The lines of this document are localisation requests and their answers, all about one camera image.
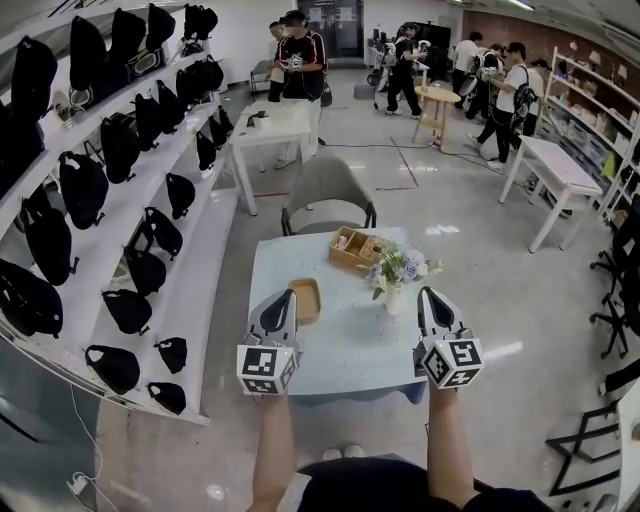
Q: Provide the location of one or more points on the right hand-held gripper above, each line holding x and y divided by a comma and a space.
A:
452, 362

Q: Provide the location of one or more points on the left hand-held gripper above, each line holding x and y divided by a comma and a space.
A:
260, 362

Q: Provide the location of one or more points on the wooden rectangular container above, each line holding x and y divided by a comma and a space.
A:
307, 297

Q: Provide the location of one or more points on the person's right forearm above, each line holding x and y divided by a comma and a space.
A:
450, 440

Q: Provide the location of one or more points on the person's left forearm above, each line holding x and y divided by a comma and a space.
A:
275, 450

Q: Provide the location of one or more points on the white flower vase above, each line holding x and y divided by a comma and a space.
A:
395, 302

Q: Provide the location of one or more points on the pale flower bouquet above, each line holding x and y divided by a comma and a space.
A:
397, 262

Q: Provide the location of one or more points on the light blue table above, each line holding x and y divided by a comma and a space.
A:
345, 345

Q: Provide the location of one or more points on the wooden divided organizer box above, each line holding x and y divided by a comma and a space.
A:
350, 247

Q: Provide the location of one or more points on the person's left white shoe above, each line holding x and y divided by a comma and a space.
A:
332, 454

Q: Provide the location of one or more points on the person's white shoe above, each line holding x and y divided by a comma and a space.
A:
354, 451
332, 454

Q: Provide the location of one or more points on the grey upholstered chair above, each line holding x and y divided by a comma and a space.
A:
327, 190

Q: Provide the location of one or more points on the person's right white shoe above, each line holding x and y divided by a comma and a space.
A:
354, 451

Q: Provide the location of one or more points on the black office chair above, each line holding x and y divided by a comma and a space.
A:
617, 290

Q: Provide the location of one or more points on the white tiered display shelf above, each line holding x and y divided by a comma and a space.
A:
115, 240

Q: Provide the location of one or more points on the person's black shirt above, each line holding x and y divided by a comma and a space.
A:
370, 485

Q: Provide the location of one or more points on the long white table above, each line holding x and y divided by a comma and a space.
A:
560, 167

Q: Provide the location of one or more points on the white square table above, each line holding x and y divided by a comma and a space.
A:
280, 125

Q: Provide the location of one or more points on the black device on stand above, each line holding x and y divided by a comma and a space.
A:
260, 119

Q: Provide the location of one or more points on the round wooden side table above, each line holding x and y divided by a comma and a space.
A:
436, 97

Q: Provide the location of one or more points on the rows of black bags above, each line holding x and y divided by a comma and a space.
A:
82, 190

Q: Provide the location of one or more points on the grey step block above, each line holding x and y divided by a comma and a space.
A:
363, 91

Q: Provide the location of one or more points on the white storage shelving unit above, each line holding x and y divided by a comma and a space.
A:
590, 115

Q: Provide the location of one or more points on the black and white case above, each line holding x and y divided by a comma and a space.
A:
146, 62

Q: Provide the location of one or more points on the dark double door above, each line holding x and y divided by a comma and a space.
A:
335, 32

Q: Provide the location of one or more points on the white headset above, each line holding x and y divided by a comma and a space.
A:
67, 105

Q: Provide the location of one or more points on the black metal folding frame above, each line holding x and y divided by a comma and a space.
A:
582, 450

